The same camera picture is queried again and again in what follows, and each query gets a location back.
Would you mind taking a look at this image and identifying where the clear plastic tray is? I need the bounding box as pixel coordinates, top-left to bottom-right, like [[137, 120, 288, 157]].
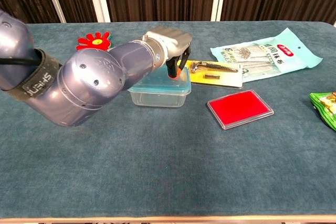
[[128, 87, 191, 108]]

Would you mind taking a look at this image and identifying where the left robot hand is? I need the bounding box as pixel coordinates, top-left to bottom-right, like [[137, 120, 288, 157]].
[[143, 26, 193, 79]]

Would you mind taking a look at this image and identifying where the blue plastic tray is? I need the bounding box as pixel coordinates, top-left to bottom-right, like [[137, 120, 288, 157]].
[[128, 65, 192, 95]]

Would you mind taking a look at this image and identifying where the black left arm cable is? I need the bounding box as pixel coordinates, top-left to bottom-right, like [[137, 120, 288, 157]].
[[0, 58, 40, 67]]

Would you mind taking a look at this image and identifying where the light blue wipes bag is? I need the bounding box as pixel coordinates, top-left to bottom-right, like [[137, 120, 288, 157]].
[[209, 27, 323, 83]]

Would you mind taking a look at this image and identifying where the black velcro cable strap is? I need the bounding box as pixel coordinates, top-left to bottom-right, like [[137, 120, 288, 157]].
[[2, 48, 62, 101]]

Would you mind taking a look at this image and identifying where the teal table cloth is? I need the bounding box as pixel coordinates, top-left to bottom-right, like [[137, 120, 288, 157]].
[[0, 20, 336, 219]]

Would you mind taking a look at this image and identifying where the green snack bag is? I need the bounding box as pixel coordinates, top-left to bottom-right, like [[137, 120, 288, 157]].
[[309, 92, 336, 132]]

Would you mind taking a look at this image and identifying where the red ink pad case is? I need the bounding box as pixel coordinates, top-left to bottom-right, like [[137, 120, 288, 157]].
[[206, 89, 275, 130]]

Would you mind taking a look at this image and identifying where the red hand clapper toy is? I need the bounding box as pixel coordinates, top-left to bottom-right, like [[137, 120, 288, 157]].
[[76, 31, 112, 51]]

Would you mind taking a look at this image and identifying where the razor on yellow card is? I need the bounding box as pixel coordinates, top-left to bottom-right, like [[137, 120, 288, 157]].
[[176, 59, 244, 90]]

